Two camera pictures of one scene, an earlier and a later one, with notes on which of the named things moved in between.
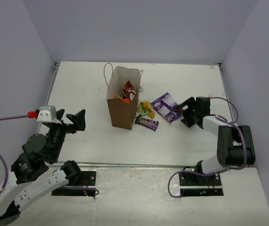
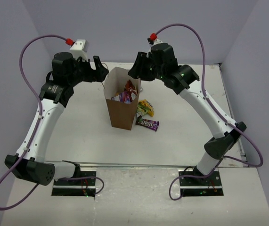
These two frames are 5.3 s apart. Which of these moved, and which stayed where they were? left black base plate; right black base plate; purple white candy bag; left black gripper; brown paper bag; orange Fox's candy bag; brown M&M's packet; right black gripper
Moved: right black gripper; purple white candy bag; orange Fox's candy bag; left black gripper
Stayed: brown M&M's packet; brown paper bag; right black base plate; left black base plate
